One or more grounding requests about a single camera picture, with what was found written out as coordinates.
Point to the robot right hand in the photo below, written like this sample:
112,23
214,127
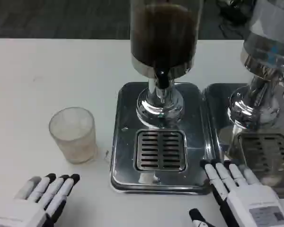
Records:
248,201

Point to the steel drip grid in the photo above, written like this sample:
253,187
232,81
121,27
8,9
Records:
161,151
262,149

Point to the steel base tray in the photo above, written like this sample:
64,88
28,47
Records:
124,146
215,101

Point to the clear ribbed glass cup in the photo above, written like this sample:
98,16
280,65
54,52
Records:
73,139

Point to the drink dispenser with brown drink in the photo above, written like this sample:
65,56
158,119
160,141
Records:
163,35

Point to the black dispenser tap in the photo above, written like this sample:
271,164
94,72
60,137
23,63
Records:
161,76

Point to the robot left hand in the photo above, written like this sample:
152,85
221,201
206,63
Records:
26,210

